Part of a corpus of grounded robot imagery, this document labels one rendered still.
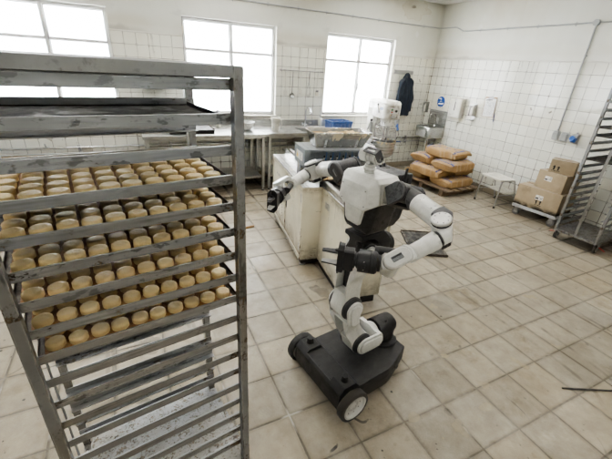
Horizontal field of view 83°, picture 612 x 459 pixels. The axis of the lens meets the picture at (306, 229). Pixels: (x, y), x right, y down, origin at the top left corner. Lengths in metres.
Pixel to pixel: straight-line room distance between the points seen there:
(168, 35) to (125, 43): 0.56
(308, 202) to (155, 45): 3.43
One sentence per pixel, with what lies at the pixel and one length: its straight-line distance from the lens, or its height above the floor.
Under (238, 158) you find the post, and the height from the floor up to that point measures 1.57.
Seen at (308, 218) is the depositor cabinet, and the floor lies 0.54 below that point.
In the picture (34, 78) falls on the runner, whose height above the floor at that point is 1.77.
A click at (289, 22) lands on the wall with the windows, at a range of 6.22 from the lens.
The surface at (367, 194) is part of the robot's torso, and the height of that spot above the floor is 1.31.
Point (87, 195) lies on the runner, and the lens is 1.02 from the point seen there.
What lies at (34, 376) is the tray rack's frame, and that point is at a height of 1.03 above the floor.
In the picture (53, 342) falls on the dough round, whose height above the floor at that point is 1.06.
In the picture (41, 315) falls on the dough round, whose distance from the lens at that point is 1.25.
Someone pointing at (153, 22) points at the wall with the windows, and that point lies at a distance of 5.74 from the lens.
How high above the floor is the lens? 1.83
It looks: 25 degrees down
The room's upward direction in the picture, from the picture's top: 4 degrees clockwise
